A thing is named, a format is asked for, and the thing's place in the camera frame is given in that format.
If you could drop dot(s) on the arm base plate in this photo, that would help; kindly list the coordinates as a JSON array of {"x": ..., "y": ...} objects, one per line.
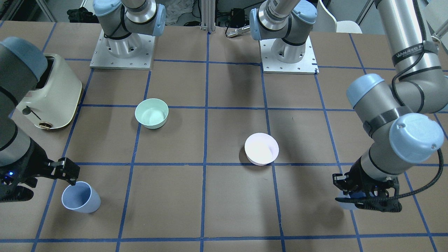
[
  {"x": 279, "y": 57},
  {"x": 132, "y": 53}
]

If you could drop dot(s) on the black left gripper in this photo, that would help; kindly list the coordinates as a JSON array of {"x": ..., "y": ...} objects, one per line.
[{"x": 354, "y": 174}]

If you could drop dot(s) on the cream white toaster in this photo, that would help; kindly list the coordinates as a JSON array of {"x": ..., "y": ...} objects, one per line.
[{"x": 53, "y": 102}]

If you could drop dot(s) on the mint green bowl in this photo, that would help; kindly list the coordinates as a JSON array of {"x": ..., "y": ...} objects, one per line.
[{"x": 152, "y": 113}]

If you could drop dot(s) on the blue cup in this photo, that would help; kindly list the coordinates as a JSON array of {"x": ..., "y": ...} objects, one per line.
[
  {"x": 347, "y": 206},
  {"x": 81, "y": 197}
]

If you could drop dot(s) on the pink white bowl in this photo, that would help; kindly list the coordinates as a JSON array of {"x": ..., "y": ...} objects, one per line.
[{"x": 261, "y": 149}]

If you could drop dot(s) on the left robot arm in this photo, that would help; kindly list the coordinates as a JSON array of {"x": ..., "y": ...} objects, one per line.
[{"x": 395, "y": 115}]

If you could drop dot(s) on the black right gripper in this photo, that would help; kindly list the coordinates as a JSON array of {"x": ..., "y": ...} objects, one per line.
[{"x": 36, "y": 158}]

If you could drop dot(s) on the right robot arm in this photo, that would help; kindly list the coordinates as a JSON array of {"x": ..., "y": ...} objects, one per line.
[{"x": 22, "y": 66}]

